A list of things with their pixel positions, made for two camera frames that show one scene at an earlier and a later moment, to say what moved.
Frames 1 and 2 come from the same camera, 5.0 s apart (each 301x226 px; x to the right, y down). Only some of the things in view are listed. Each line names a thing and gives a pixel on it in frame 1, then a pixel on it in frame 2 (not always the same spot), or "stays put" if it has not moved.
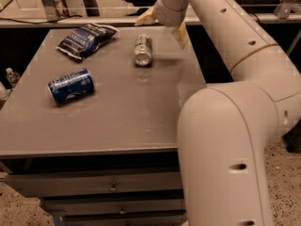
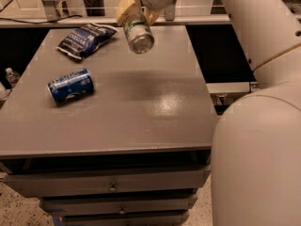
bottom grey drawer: [126, 220] stays put
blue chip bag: [82, 40] stays put
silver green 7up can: [143, 50] -> [138, 32]
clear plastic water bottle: [12, 76] stays put
